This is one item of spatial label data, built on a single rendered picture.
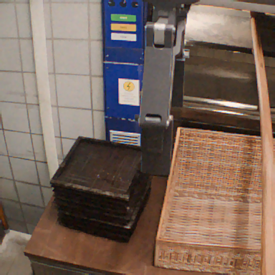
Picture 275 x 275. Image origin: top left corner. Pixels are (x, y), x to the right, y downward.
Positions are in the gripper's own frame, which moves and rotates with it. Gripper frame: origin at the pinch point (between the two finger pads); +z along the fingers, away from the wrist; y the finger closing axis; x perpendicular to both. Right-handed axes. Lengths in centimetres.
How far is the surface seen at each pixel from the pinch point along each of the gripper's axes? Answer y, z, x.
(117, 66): -94, 41, -28
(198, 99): -59, 31, 2
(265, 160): -30.5, 26.7, 19.2
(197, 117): -96, 60, 1
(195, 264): -45, 85, 8
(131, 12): -94, 18, -23
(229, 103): -59, 30, 11
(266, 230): -9.2, 26.3, 18.5
